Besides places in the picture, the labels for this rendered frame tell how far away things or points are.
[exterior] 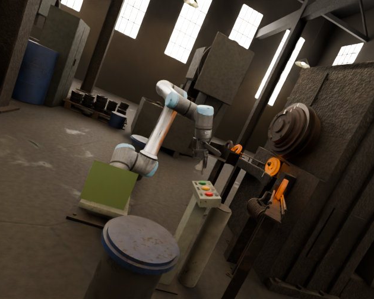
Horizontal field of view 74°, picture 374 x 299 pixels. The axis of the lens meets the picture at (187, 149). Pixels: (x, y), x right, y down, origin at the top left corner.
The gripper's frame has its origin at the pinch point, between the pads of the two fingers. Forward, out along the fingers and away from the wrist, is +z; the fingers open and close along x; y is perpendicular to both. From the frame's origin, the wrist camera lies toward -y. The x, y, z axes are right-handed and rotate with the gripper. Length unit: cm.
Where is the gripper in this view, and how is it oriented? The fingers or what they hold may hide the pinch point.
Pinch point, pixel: (203, 172)
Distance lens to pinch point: 140.2
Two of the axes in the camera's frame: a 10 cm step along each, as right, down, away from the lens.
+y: -9.9, -0.3, -1.6
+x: 1.5, 2.5, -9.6
